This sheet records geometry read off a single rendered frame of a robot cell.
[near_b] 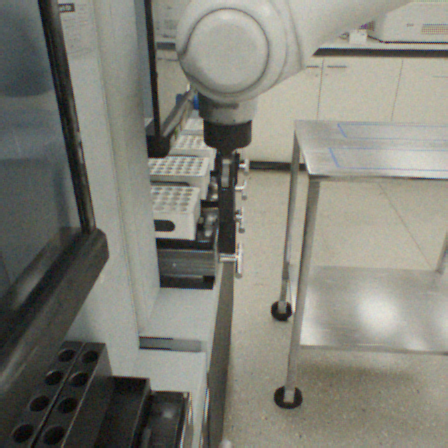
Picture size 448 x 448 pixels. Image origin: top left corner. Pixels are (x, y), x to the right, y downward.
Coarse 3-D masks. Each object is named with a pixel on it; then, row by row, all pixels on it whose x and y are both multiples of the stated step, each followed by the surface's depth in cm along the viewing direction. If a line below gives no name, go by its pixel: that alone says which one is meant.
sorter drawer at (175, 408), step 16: (160, 400) 40; (176, 400) 40; (144, 416) 40; (160, 416) 39; (176, 416) 39; (192, 416) 44; (144, 432) 36; (160, 432) 37; (176, 432) 38; (192, 432) 45
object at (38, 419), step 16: (64, 352) 38; (80, 352) 38; (48, 368) 36; (64, 368) 36; (48, 384) 36; (64, 384) 35; (32, 400) 33; (48, 400) 34; (32, 416) 32; (48, 416) 32; (16, 432) 31; (32, 432) 32
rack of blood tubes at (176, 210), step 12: (156, 192) 72; (168, 192) 72; (180, 192) 71; (192, 192) 71; (156, 204) 67; (168, 204) 68; (180, 204) 68; (192, 204) 67; (156, 216) 65; (168, 216) 65; (180, 216) 65; (192, 216) 65; (156, 228) 72; (168, 228) 72; (180, 228) 66; (192, 228) 66
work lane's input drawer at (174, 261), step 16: (208, 224) 71; (160, 240) 67; (176, 240) 67; (192, 240) 67; (208, 240) 67; (160, 256) 67; (176, 256) 67; (192, 256) 67; (208, 256) 66; (224, 256) 74; (240, 256) 74; (160, 272) 69; (176, 272) 68; (192, 272) 68; (208, 272) 68; (240, 272) 70
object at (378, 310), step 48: (336, 144) 108; (384, 144) 109; (432, 144) 109; (288, 240) 149; (336, 288) 142; (384, 288) 142; (432, 288) 142; (336, 336) 122; (384, 336) 122; (432, 336) 122; (288, 384) 125
